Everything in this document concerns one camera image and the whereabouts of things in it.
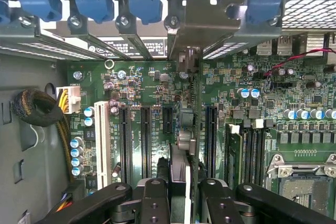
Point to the green motherboard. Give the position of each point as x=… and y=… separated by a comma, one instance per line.
x=157, y=82

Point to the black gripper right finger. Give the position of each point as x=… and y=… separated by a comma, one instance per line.
x=220, y=205

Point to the metal slot cover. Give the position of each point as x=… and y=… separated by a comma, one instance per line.
x=105, y=47
x=141, y=48
x=39, y=48

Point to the RAM stick with black chips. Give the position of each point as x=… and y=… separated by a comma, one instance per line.
x=235, y=155

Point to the black long expansion slot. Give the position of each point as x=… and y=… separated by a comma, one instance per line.
x=211, y=142
x=125, y=142
x=146, y=142

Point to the CPU socket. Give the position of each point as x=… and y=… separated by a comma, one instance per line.
x=302, y=195

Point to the black short expansion slot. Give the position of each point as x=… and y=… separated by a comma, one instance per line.
x=168, y=119

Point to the open black PC case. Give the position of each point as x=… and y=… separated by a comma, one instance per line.
x=26, y=129

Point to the white power connector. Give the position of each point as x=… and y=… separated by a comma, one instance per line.
x=72, y=99

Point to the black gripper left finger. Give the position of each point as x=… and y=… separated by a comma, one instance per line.
x=152, y=203

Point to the white expansion slot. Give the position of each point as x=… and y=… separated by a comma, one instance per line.
x=103, y=142

